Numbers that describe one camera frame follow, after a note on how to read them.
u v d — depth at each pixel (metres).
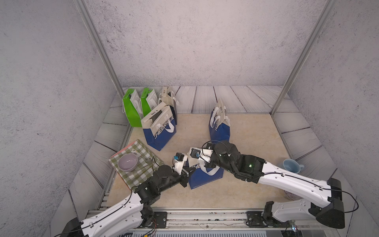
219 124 0.90
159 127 0.87
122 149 1.01
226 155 0.48
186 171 0.66
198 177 0.74
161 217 0.73
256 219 0.73
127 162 0.91
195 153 0.55
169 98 0.96
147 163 0.91
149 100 0.96
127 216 0.50
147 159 0.94
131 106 0.99
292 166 0.87
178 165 0.66
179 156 0.64
